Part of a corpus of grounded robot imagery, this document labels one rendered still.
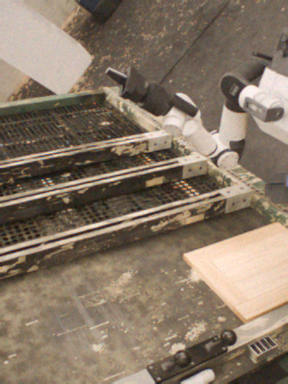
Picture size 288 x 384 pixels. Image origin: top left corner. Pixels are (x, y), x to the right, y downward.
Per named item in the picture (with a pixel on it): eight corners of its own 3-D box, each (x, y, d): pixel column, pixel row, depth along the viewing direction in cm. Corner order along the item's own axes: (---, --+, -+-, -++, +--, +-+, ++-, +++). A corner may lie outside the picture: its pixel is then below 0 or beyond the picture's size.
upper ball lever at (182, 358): (175, 372, 97) (197, 362, 86) (161, 379, 95) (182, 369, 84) (168, 357, 98) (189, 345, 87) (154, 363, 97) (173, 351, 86)
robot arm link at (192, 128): (167, 93, 137) (189, 117, 147) (160, 117, 134) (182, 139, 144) (184, 91, 133) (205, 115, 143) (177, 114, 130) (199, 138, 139)
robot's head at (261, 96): (267, 88, 116) (244, 83, 112) (292, 102, 109) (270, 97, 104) (257, 111, 119) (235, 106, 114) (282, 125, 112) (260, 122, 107)
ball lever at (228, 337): (217, 353, 102) (243, 340, 91) (204, 359, 100) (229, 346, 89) (210, 339, 103) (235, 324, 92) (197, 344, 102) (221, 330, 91)
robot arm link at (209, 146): (179, 128, 147) (206, 156, 160) (189, 147, 140) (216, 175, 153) (205, 110, 144) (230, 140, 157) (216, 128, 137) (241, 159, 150)
